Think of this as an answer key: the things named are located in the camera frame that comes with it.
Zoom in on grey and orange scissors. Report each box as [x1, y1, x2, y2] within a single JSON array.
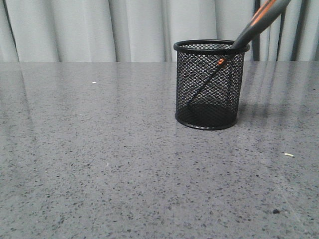
[[187, 0, 290, 105]]

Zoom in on black mesh pen cup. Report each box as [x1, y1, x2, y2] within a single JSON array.
[[173, 39, 250, 130]]

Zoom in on grey pleated curtain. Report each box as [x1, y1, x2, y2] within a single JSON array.
[[0, 0, 319, 63]]

